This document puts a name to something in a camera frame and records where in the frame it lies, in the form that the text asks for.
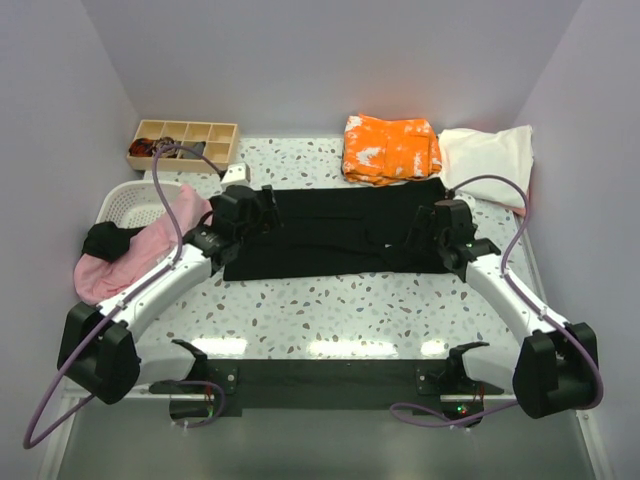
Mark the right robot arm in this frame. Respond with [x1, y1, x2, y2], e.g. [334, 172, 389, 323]
[405, 199, 604, 419]

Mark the red black rolled fabric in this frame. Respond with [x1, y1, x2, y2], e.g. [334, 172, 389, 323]
[128, 138, 155, 158]

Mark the aluminium rail frame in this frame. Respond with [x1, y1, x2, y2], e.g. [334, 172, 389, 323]
[38, 219, 614, 480]

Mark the pink folded t-shirt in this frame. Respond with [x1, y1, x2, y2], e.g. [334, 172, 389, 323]
[506, 196, 530, 218]

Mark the grey rolled fabric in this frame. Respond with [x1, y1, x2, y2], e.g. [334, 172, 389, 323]
[181, 141, 206, 159]

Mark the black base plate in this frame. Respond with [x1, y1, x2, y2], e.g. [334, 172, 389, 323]
[149, 359, 501, 419]

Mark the black t-shirt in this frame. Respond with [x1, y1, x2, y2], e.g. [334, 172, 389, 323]
[223, 179, 446, 282]

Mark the pink t-shirt in basket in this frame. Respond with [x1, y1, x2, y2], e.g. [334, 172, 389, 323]
[73, 183, 214, 305]

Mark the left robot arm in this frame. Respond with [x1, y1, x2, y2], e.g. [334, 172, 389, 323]
[57, 185, 281, 405]

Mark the brown patterned rolled fabric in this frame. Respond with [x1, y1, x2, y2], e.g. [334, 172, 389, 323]
[151, 136, 179, 158]

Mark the black garment in basket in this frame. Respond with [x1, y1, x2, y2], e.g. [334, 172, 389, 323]
[82, 221, 143, 263]

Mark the white laundry basket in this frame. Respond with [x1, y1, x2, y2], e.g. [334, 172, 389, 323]
[95, 180, 166, 229]

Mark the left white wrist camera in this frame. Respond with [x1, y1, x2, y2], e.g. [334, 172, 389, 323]
[220, 162, 251, 189]

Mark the orange white folded t-shirt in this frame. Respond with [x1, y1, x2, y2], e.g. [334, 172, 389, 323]
[342, 114, 442, 186]

